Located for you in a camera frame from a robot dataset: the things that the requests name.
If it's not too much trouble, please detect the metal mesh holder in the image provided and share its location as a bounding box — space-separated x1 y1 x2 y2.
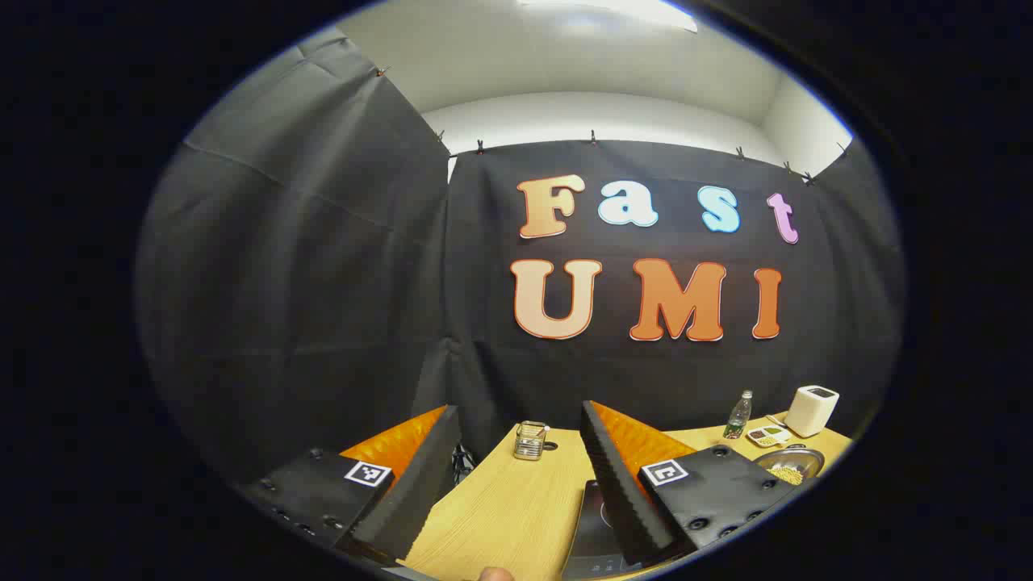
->
513 420 551 462

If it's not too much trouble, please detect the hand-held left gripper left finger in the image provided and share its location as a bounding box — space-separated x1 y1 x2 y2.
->
238 403 462 567

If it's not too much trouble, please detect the black backdrop cloth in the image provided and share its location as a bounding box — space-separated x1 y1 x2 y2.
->
133 24 909 517

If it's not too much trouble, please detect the white toaster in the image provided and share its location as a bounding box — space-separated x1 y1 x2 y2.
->
784 385 841 439

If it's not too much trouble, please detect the stainless steel pot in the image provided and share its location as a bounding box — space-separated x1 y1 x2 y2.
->
751 444 826 487

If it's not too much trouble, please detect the clear plastic water bottle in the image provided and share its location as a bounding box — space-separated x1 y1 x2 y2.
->
723 390 755 441

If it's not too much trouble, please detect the ceiling light panel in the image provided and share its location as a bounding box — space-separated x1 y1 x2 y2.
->
516 0 699 33

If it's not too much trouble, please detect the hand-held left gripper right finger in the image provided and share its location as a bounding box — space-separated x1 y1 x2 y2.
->
579 399 818 567

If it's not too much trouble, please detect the black induction cooktop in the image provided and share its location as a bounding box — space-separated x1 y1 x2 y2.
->
561 479 646 581

